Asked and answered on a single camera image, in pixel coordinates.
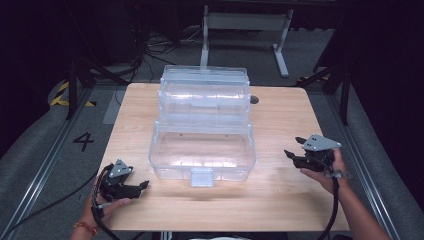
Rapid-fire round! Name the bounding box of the orange bead bracelet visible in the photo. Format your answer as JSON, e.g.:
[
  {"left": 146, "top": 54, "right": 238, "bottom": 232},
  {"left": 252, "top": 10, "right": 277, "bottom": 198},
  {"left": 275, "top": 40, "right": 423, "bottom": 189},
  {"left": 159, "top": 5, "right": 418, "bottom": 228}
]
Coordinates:
[{"left": 73, "top": 221, "right": 99, "bottom": 236}]

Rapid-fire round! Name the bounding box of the black tripod stand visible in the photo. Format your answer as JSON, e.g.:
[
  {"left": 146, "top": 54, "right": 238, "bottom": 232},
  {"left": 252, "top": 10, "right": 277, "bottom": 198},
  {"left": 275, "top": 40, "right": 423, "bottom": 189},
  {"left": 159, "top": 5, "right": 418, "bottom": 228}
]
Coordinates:
[
  {"left": 297, "top": 61, "right": 352, "bottom": 127},
  {"left": 63, "top": 54, "right": 130, "bottom": 121}
]

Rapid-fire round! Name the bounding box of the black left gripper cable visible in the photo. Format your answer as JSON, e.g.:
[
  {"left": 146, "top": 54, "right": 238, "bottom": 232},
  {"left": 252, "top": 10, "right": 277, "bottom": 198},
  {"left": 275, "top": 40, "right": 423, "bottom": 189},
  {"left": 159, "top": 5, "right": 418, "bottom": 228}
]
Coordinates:
[{"left": 90, "top": 163, "right": 122, "bottom": 240}]

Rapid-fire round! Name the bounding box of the tangle of black floor cables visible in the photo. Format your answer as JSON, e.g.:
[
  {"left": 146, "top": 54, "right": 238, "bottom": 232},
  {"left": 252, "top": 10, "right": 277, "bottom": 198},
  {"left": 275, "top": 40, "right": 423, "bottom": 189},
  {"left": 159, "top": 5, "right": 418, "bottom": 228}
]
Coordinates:
[{"left": 114, "top": 19, "right": 205, "bottom": 105}]

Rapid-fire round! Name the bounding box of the grey metal stand frame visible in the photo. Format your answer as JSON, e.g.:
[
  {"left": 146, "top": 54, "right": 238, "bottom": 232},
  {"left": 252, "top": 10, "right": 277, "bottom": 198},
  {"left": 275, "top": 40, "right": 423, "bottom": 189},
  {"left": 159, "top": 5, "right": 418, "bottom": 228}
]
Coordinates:
[{"left": 199, "top": 4, "right": 295, "bottom": 79}]

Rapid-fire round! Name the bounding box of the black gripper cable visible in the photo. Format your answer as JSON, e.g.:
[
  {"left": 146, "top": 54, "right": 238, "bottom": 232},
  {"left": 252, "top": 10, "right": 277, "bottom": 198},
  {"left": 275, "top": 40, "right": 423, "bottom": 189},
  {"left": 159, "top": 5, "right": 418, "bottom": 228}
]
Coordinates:
[
  {"left": 90, "top": 163, "right": 122, "bottom": 240},
  {"left": 311, "top": 156, "right": 352, "bottom": 240}
]

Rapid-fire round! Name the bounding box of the person's right hand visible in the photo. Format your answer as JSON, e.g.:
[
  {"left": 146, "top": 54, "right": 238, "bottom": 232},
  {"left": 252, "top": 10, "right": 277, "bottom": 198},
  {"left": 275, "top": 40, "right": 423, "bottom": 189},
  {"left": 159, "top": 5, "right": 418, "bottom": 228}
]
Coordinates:
[{"left": 299, "top": 148, "right": 351, "bottom": 195}]

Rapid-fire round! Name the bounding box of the grey metal floor rail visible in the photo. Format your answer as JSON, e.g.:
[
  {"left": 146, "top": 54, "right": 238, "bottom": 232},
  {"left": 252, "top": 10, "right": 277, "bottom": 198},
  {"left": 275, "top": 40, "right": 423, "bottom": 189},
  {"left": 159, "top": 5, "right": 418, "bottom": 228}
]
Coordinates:
[
  {"left": 323, "top": 92, "right": 403, "bottom": 240},
  {"left": 0, "top": 87, "right": 96, "bottom": 236}
]

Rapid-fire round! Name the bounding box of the person's left hand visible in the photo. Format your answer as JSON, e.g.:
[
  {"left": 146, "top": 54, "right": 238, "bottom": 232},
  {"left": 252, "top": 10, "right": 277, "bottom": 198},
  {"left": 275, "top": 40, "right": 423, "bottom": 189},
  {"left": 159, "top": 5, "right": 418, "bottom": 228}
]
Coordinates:
[{"left": 79, "top": 176, "right": 133, "bottom": 230}]

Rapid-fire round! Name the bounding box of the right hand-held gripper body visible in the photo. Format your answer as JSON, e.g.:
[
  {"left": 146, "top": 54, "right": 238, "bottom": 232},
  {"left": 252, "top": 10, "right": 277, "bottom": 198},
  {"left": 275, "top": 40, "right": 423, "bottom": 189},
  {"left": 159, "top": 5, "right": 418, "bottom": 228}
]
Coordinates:
[{"left": 293, "top": 133, "right": 343, "bottom": 173}]

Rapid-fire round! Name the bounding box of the yellow black floor tape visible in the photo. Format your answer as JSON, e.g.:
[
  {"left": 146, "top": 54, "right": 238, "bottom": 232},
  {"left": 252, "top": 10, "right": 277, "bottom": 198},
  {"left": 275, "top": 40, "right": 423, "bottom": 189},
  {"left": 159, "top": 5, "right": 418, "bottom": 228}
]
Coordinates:
[{"left": 49, "top": 81, "right": 98, "bottom": 108}]

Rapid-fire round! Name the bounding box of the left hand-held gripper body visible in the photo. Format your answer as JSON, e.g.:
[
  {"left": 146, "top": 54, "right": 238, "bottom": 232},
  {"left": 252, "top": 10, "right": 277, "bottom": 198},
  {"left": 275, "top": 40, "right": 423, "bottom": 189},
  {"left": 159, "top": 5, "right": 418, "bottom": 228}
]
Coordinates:
[{"left": 97, "top": 159, "right": 142, "bottom": 201}]

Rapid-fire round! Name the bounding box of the long black floor cable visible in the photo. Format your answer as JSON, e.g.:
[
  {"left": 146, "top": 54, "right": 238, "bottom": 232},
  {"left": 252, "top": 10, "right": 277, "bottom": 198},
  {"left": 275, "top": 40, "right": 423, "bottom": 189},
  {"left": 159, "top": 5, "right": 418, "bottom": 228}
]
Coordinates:
[{"left": 0, "top": 169, "right": 101, "bottom": 240}]

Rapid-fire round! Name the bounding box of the clear plastic tiered storage box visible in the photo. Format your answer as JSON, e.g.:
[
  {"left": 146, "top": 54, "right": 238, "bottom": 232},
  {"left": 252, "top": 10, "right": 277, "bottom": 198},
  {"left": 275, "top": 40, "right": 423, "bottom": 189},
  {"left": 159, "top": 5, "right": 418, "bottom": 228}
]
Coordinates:
[{"left": 147, "top": 64, "right": 258, "bottom": 188}]

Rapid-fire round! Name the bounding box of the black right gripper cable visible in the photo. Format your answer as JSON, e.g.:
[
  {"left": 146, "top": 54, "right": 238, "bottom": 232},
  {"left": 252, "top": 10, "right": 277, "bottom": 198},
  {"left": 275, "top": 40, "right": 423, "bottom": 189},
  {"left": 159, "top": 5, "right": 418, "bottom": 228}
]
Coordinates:
[{"left": 311, "top": 156, "right": 352, "bottom": 240}]

